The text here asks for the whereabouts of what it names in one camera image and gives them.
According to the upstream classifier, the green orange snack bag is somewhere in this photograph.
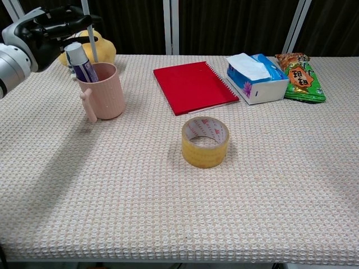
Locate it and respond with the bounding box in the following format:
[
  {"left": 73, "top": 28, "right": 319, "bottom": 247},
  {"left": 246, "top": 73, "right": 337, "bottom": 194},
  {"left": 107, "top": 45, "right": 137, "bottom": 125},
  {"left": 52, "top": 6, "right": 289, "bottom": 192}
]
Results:
[{"left": 274, "top": 52, "right": 327, "bottom": 104}]

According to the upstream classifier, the white slanted frame post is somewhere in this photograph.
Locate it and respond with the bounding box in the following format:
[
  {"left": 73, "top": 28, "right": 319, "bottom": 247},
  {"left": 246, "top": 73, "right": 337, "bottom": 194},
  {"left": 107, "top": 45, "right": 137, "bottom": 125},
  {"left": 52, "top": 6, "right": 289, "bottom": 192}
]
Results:
[
  {"left": 282, "top": 0, "right": 312, "bottom": 55},
  {"left": 4, "top": 0, "right": 24, "bottom": 22}
]

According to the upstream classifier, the pink ribbed plastic cup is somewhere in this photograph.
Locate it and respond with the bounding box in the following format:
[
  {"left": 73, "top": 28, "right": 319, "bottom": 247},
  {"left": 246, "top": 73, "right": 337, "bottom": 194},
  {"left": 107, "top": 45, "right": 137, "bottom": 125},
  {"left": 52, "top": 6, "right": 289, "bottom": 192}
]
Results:
[{"left": 76, "top": 62, "right": 126, "bottom": 123}]

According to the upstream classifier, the white upright frame post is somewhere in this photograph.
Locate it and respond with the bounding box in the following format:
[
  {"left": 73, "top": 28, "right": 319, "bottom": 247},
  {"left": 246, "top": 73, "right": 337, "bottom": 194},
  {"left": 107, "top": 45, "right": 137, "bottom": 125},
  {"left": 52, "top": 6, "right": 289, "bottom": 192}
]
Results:
[{"left": 163, "top": 0, "right": 180, "bottom": 55}]

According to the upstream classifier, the blue white tissue box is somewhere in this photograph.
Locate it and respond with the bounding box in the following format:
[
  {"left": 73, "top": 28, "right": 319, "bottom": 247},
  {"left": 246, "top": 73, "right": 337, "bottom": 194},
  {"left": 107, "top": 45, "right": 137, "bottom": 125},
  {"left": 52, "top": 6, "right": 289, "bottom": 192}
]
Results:
[{"left": 225, "top": 52, "right": 290, "bottom": 106}]

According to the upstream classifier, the grey toothbrush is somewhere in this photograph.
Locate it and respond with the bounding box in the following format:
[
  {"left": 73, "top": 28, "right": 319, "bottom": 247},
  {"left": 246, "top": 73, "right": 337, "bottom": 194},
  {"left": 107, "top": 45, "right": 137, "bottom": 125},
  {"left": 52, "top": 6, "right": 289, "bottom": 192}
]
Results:
[{"left": 80, "top": 0, "right": 99, "bottom": 64}]

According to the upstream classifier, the black pleated curtain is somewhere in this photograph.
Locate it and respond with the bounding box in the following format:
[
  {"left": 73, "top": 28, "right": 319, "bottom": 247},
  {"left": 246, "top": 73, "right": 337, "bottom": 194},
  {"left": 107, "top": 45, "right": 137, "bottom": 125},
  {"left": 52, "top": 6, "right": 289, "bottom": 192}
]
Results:
[{"left": 0, "top": 0, "right": 359, "bottom": 58}]

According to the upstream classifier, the red spiral notebook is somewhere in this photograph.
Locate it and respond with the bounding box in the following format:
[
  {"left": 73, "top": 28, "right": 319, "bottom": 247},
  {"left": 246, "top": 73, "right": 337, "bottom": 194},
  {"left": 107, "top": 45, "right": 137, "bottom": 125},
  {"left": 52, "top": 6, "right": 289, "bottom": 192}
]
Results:
[{"left": 153, "top": 61, "right": 241, "bottom": 117}]

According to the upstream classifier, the yellowish packing tape roll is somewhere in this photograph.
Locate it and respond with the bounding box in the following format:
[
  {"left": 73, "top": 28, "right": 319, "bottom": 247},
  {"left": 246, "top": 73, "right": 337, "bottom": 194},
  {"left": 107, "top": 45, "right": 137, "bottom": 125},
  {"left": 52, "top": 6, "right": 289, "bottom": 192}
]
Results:
[{"left": 181, "top": 116, "right": 231, "bottom": 169}]

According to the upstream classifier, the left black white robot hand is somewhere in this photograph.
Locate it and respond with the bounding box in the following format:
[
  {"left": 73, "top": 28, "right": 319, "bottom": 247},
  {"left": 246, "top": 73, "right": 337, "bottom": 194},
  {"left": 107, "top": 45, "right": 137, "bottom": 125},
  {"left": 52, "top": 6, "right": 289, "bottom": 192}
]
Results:
[{"left": 1, "top": 6, "right": 103, "bottom": 73}]

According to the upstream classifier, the yellow plush toy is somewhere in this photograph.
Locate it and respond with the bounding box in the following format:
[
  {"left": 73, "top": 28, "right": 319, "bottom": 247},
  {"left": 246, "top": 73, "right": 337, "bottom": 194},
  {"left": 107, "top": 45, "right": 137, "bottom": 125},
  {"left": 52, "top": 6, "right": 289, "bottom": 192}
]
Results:
[{"left": 58, "top": 29, "right": 117, "bottom": 74}]

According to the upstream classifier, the beige waffle tablecloth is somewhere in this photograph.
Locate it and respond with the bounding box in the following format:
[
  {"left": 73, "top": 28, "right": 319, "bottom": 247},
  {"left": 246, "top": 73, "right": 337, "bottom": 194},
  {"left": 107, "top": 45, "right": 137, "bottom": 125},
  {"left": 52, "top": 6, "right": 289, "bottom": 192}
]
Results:
[{"left": 0, "top": 53, "right": 359, "bottom": 266}]

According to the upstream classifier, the purple toothpaste tube white cap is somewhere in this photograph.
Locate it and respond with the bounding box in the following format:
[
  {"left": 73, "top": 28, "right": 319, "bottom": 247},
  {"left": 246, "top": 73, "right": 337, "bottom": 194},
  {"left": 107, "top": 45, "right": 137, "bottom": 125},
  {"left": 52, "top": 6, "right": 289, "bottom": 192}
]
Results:
[{"left": 63, "top": 41, "right": 99, "bottom": 84}]

